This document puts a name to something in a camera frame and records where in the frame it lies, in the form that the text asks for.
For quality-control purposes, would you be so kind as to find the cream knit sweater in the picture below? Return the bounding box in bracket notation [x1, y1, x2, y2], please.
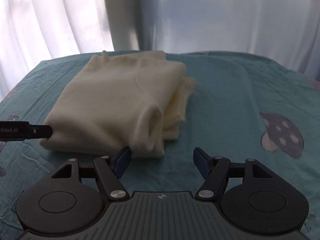
[40, 51, 196, 158]

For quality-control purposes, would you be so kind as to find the white window curtain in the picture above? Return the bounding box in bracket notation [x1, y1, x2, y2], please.
[1, 0, 319, 97]

